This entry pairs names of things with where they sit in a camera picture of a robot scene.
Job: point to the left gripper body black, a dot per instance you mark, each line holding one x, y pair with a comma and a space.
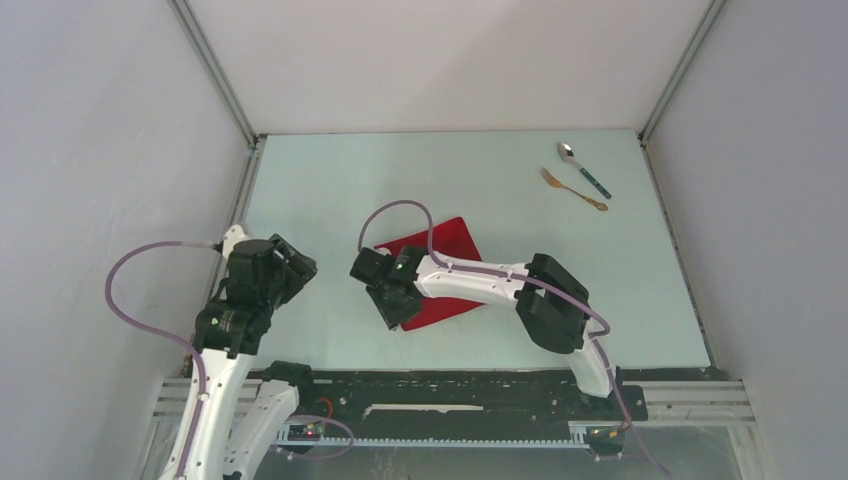
273, 289

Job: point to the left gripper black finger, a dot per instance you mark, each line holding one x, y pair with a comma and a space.
297, 272
285, 251

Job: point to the red cloth napkin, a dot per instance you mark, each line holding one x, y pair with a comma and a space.
444, 300

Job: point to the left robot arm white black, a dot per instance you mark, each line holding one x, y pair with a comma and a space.
211, 443

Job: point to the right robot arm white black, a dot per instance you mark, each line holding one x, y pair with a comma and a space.
551, 304

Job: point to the left corner aluminium profile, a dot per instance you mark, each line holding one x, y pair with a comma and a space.
205, 53

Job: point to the corner aluminium profile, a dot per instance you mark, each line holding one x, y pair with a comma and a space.
205, 53
688, 58

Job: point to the gold fork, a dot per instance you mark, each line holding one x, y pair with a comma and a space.
557, 184

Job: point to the right corner aluminium profile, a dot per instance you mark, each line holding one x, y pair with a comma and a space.
688, 58

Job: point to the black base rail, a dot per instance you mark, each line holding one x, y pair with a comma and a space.
465, 406

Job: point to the silver spoon blue handle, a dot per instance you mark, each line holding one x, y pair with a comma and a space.
567, 154

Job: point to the aluminium frame rail front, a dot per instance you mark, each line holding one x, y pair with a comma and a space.
672, 400

